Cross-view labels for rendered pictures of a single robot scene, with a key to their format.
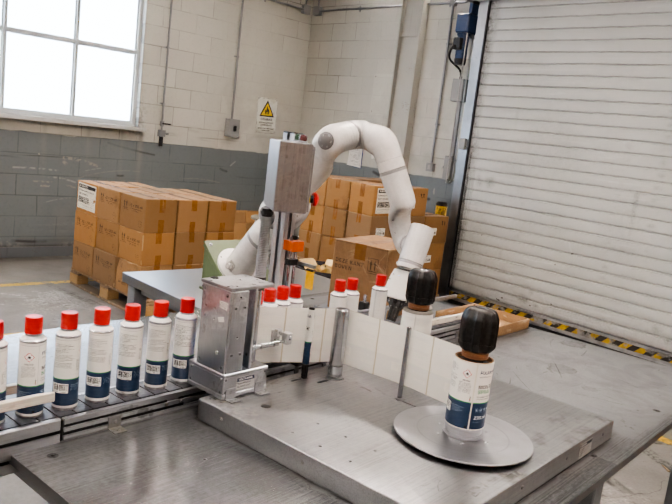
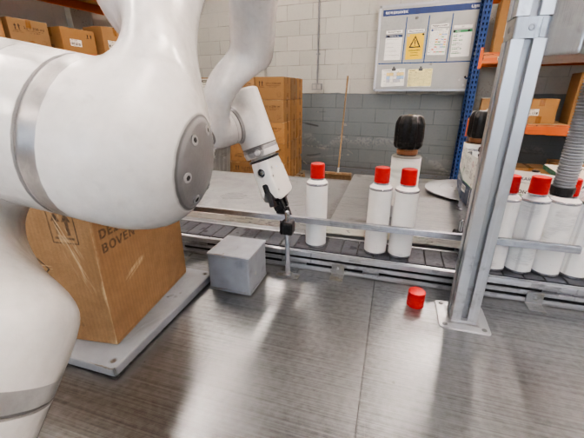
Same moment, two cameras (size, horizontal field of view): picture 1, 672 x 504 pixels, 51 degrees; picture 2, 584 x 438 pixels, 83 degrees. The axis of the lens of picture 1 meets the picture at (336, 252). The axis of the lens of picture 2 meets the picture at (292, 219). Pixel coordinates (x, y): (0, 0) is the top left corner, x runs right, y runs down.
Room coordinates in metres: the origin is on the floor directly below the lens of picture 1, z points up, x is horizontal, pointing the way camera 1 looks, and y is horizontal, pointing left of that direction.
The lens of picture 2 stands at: (2.58, 0.52, 1.24)
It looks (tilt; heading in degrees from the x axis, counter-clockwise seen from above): 21 degrees down; 247
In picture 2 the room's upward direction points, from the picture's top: straight up
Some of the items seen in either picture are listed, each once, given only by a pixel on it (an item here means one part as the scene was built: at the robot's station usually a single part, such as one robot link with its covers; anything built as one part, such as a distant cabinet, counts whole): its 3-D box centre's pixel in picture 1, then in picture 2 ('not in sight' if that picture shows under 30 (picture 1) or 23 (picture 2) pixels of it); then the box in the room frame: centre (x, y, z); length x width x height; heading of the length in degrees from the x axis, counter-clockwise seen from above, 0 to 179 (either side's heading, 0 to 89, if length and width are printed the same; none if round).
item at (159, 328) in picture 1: (158, 343); not in sight; (1.58, 0.38, 0.98); 0.05 x 0.05 x 0.20
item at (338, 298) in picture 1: (336, 312); (404, 213); (2.07, -0.02, 0.98); 0.05 x 0.05 x 0.20
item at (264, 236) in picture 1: (263, 245); (580, 132); (1.95, 0.20, 1.18); 0.04 x 0.04 x 0.21
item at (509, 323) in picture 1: (482, 319); not in sight; (2.77, -0.62, 0.85); 0.30 x 0.26 x 0.04; 140
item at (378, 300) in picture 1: (377, 305); (316, 205); (2.23, -0.15, 0.98); 0.05 x 0.05 x 0.20
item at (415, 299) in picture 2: not in sight; (415, 297); (2.12, 0.09, 0.85); 0.03 x 0.03 x 0.03
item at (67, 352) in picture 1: (67, 359); not in sight; (1.40, 0.53, 0.98); 0.05 x 0.05 x 0.20
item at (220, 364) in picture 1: (231, 334); not in sight; (1.63, 0.22, 1.01); 0.14 x 0.13 x 0.26; 140
